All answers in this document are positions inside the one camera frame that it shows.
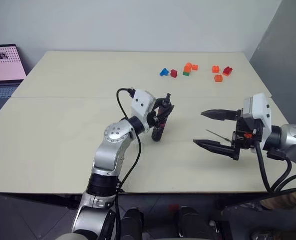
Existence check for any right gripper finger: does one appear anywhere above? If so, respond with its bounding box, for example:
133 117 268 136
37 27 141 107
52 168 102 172
193 130 240 161
200 109 241 123

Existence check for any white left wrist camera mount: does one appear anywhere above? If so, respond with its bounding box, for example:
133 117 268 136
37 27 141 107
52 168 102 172
130 88 157 125

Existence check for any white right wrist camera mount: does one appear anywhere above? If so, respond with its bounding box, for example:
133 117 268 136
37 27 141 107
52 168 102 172
243 92 273 151

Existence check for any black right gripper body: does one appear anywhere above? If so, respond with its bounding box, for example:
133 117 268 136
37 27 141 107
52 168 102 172
235 108 263 152

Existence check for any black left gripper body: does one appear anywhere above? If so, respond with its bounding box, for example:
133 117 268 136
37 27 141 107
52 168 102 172
146 98 163 132

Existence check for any thin metal screwdriver bit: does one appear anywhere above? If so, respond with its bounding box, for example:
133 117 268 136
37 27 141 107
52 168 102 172
206 128 233 143

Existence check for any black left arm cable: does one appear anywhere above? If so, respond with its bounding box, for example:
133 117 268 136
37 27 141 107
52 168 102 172
114 87 142 240

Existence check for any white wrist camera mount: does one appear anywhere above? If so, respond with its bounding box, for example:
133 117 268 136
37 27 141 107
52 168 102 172
243 92 273 151
130 88 157 125

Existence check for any open laptop with pink screen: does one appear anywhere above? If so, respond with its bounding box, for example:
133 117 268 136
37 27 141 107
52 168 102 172
0 44 28 125

